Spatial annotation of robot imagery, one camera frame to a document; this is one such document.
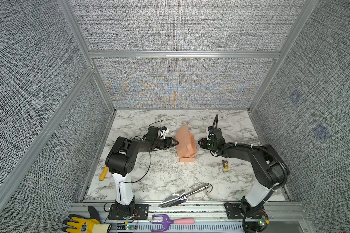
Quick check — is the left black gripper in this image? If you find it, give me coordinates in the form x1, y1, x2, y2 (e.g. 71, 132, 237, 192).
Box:
154, 137, 179, 150

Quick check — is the pink paper box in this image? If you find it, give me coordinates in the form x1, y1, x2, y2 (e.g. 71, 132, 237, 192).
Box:
176, 124, 197, 163

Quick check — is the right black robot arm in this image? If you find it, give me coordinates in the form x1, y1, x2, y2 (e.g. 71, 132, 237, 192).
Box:
198, 126, 290, 218

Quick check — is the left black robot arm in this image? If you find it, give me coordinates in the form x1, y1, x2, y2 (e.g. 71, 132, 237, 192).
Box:
106, 126, 179, 220

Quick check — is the small brown yellow figurine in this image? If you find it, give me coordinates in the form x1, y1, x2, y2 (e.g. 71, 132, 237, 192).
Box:
222, 160, 228, 170

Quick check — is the metal garden trowel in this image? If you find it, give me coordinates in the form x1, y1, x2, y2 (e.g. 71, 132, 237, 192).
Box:
158, 183, 214, 208

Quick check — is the purple pink hand rake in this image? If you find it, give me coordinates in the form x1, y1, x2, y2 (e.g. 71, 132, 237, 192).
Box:
151, 214, 195, 233

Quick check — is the yellow black work glove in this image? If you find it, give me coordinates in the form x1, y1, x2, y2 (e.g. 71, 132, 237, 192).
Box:
61, 206, 111, 233

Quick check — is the yellow handled tool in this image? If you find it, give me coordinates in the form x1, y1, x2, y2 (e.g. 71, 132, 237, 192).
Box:
99, 167, 109, 181

